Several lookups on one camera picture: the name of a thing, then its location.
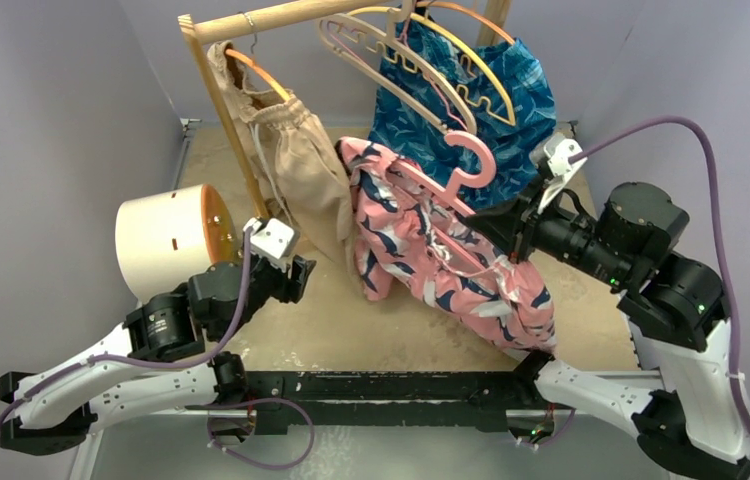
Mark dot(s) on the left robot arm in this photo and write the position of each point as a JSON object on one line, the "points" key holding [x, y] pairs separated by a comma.
{"points": [[168, 353]]}

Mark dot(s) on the white cylinder with orange lid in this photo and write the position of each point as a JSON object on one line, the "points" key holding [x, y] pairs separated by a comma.
{"points": [[163, 239]]}

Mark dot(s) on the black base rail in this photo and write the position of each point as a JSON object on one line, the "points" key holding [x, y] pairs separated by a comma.
{"points": [[483, 400]]}

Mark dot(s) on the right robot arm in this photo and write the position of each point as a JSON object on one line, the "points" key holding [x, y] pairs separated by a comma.
{"points": [[679, 305]]}

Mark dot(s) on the beige drawstring shorts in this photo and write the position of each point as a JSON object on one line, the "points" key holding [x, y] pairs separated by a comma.
{"points": [[291, 156]]}

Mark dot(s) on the beige plastic hanger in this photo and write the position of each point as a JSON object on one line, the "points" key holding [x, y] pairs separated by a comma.
{"points": [[401, 66]]}

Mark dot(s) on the pink floral shorts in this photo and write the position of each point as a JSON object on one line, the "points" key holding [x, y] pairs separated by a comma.
{"points": [[407, 235]]}

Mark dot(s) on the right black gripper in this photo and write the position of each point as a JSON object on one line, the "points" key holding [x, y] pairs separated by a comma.
{"points": [[524, 225]]}

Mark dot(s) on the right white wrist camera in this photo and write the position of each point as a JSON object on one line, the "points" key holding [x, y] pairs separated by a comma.
{"points": [[557, 160]]}

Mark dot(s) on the blue shark print shorts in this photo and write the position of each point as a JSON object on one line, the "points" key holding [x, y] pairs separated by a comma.
{"points": [[406, 132]]}

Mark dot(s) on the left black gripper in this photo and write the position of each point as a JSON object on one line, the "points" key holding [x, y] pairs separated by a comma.
{"points": [[289, 289]]}

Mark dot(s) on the yellow wavy hanger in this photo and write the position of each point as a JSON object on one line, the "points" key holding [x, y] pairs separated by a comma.
{"points": [[473, 66]]}

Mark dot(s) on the orange hanger with beige shorts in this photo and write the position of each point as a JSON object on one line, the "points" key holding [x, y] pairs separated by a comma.
{"points": [[260, 71]]}

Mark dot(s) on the orange hanger with blue shorts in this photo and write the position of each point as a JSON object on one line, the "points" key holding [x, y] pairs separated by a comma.
{"points": [[491, 31]]}

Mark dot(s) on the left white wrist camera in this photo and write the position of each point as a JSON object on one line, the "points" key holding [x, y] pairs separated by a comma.
{"points": [[271, 240]]}

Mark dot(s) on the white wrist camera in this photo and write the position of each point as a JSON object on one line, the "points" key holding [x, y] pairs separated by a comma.
{"points": [[271, 240], [557, 160]]}

